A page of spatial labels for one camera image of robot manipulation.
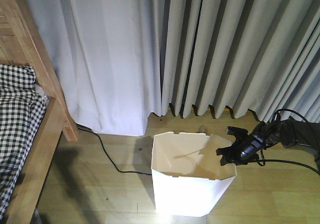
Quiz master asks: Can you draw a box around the white sheer curtain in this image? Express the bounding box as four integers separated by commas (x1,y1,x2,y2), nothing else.
27,0,164,136

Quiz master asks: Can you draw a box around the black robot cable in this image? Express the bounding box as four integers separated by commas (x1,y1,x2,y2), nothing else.
254,108,320,174

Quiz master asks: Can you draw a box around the black floor power cable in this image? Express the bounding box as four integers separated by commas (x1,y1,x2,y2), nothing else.
76,123,153,176

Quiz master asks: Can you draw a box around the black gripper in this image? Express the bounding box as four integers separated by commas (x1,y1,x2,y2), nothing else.
216,131,267,166

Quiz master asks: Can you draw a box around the white plastic trash bin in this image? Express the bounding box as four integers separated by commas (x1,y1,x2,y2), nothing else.
151,132,237,217

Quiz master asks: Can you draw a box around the grey pleated curtain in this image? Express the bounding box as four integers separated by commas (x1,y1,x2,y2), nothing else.
157,0,320,122

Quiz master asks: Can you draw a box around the black white checkered bedding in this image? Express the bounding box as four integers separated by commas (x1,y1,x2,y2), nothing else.
0,65,47,216

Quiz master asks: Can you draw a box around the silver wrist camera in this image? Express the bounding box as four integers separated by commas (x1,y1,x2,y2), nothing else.
226,126,248,139

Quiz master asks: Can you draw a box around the wooden bed frame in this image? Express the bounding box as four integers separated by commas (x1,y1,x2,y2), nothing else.
0,0,79,223

